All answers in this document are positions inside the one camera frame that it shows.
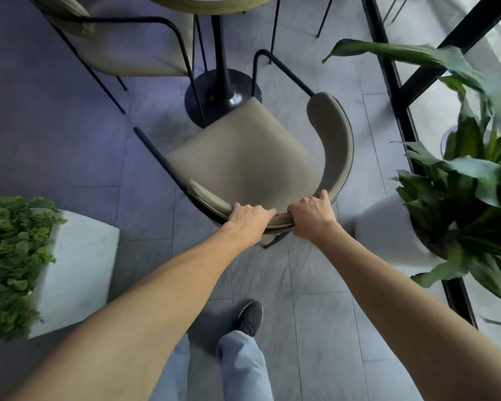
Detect person's right hand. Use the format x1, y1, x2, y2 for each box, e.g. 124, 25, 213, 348
287, 189, 339, 242

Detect person's left hand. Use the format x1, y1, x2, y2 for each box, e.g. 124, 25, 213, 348
227, 202, 278, 248

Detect beige chair with black frame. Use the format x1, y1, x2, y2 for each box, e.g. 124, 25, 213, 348
134, 49, 355, 250
27, 0, 207, 129

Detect person's right forearm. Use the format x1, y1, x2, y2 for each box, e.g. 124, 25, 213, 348
313, 222, 501, 401

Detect person's left forearm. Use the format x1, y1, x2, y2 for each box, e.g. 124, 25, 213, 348
6, 223, 257, 401

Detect white round plant pot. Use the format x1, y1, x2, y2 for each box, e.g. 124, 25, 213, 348
354, 194, 443, 267

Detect person's dark grey shoe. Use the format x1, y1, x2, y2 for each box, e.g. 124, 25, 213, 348
237, 300, 264, 336

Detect large-leaved green plant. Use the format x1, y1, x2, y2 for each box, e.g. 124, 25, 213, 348
322, 38, 501, 316

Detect person's light blue jeans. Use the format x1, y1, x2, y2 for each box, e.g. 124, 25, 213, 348
149, 330, 274, 401

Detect black chair leg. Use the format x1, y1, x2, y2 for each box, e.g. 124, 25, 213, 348
316, 0, 335, 39

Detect white square planter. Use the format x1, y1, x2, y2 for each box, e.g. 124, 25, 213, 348
27, 209, 121, 340

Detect small-leaved green bush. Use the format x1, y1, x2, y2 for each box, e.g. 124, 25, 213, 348
0, 196, 67, 342

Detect black window frame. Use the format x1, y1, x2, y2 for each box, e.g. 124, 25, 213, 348
360, 0, 501, 330

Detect round table with black pedestal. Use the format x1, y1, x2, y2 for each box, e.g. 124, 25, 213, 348
144, 0, 278, 127

